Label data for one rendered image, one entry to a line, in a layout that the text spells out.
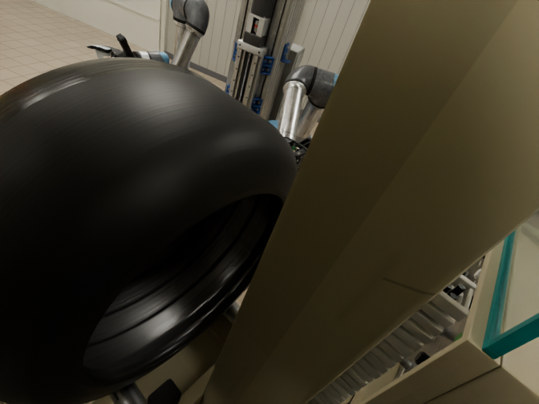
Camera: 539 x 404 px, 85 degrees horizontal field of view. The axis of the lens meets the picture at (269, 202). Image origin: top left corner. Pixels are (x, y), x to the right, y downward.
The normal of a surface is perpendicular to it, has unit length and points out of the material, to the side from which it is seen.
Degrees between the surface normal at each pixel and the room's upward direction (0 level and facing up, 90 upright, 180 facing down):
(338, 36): 90
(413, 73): 90
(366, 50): 90
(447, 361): 90
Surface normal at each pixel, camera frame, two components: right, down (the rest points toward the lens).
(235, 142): 0.71, -0.15
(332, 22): -0.33, 0.55
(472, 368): -0.64, 0.34
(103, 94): 0.10, -0.61
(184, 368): 0.28, -0.73
